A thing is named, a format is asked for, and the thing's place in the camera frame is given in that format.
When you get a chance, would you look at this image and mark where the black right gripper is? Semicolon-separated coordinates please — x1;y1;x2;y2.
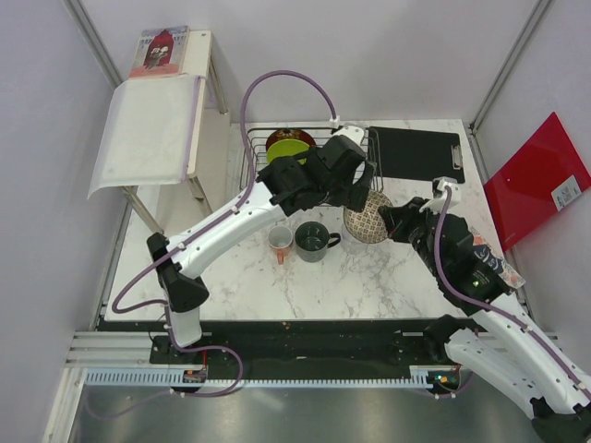
380;197;445;278

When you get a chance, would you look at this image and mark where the orange pink mug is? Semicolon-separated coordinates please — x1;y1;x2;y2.
268;226;294;265

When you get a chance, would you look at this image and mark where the black clipboard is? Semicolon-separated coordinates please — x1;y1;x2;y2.
368;126;465;184

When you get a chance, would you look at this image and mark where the red plastic folder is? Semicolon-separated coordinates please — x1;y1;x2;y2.
484;113;590;252

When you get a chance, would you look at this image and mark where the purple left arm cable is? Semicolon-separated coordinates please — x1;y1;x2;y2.
85;69;341;419

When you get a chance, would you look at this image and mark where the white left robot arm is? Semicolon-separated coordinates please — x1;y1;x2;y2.
147;126;376;363

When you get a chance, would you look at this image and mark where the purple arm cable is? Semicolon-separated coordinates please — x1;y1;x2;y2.
85;69;341;419
433;186;591;401

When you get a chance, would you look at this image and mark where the dark red patterned bowl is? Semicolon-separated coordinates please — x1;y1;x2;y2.
265;128;316;150

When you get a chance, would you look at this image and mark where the black wire dish rack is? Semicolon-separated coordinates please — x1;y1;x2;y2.
235;126;377;216

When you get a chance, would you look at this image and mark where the red cover book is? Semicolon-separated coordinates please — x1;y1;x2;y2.
128;26;189;78

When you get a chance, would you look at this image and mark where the grey mug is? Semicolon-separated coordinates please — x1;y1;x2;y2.
295;221;342;263

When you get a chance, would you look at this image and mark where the Little Women book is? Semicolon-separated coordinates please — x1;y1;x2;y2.
473;233;525;290

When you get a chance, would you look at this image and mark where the white translucent mat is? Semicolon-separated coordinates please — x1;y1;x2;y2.
89;75;204;194

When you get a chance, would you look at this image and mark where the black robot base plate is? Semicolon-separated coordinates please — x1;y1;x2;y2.
150;318;452;378

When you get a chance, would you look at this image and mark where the lime green plate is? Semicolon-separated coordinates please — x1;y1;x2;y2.
266;138;310;164

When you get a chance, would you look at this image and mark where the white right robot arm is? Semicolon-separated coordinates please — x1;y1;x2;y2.
378;198;590;442

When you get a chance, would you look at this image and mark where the white side shelf table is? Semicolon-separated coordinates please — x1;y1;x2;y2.
123;30;230;235

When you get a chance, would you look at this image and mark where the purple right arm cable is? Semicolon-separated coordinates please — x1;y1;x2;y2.
433;186;591;401

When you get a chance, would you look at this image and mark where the white slotted cable duct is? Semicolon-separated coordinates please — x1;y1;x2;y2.
84;366;459;389

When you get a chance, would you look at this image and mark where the red patterned white bowl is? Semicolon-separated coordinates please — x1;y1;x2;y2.
344;190;393;245

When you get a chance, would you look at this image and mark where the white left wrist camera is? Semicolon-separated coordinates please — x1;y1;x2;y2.
332;123;366;147

